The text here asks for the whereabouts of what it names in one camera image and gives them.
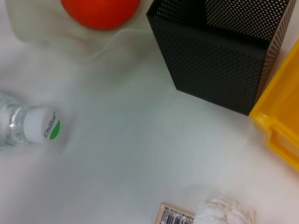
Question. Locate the orange fruit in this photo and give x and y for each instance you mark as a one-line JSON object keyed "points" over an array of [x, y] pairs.
{"points": [[100, 14]]}

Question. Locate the clear green-label water bottle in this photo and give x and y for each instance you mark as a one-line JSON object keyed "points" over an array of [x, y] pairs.
{"points": [[32, 127]]}

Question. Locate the white paper ball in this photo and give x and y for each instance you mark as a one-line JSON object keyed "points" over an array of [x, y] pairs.
{"points": [[224, 212]]}

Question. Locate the black mesh pen holder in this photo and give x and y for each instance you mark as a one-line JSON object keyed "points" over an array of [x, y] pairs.
{"points": [[215, 60]]}

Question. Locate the green wavy glass fruit bowl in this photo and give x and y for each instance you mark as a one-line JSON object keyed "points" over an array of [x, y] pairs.
{"points": [[58, 37]]}

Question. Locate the yellow plastic bin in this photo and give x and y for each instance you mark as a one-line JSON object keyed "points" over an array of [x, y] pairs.
{"points": [[282, 112]]}

